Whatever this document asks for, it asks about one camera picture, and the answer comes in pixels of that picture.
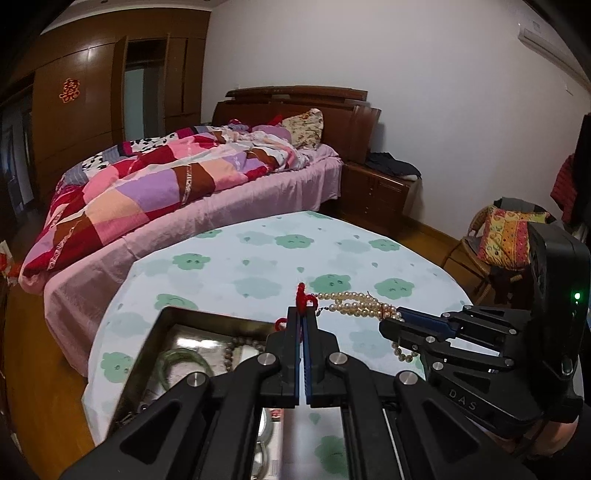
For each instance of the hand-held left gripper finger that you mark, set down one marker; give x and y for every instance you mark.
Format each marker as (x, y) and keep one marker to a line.
(307, 369)
(298, 364)

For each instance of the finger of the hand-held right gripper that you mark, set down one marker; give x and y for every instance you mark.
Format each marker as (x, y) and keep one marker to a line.
(429, 321)
(406, 334)

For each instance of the metal tin box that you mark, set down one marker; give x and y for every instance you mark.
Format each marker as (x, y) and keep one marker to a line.
(147, 350)

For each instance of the person's right hand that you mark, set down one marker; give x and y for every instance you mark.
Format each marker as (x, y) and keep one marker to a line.
(554, 438)

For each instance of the wicker chair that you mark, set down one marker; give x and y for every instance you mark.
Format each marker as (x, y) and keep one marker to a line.
(461, 249)

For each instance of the green cloud print tablecloth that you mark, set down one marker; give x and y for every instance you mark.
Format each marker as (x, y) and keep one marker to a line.
(277, 258)

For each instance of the colourful patterned cushion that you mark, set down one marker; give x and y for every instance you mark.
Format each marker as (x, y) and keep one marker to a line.
(503, 235)

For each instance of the green jade bangle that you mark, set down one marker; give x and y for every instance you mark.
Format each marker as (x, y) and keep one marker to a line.
(180, 354)

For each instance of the wooden nightstand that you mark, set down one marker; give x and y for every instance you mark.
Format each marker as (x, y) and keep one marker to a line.
(378, 194)

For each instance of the grey garment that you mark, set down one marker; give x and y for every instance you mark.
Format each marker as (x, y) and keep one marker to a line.
(521, 205)

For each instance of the dark folded clothes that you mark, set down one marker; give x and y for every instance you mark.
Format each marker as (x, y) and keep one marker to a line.
(390, 164)

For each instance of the wooden bed with pink sheet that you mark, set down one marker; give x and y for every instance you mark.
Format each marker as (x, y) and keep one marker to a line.
(323, 170)

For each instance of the red hanging garment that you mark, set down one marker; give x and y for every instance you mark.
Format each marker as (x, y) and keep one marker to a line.
(563, 184)

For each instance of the black hanging garment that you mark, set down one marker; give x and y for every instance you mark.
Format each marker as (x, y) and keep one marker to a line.
(584, 175)

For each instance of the patchwork quilt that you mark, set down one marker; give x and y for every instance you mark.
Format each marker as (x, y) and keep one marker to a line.
(161, 184)

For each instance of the floral pillow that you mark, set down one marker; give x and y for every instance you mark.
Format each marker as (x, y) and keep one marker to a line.
(304, 127)

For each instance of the purple pillow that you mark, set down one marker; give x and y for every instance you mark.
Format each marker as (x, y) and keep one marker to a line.
(272, 131)

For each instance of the white air conditioner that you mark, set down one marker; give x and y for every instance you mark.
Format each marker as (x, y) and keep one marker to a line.
(549, 46)

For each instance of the red and white bag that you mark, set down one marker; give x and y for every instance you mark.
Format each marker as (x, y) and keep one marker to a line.
(7, 263)

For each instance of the brown wooden wardrobe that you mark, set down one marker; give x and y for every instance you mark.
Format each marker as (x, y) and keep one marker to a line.
(78, 138)

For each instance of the red paper decoration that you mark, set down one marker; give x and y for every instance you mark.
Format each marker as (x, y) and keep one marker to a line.
(69, 91)

